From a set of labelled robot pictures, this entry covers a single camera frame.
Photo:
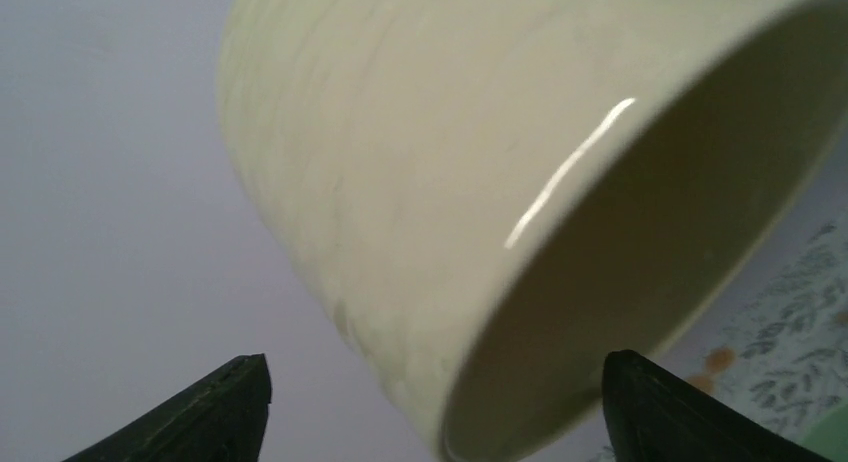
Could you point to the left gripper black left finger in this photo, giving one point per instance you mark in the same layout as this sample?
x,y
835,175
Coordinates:
x,y
221,417

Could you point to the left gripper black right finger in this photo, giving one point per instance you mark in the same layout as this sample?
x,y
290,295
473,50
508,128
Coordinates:
x,y
653,416

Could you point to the mint green cup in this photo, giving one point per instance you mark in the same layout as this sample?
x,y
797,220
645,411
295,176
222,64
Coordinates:
x,y
828,437

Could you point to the cream white mug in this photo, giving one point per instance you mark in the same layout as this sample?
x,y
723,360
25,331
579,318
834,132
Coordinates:
x,y
488,196

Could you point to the floral patterned table mat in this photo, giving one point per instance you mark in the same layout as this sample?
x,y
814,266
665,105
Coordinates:
x,y
780,359

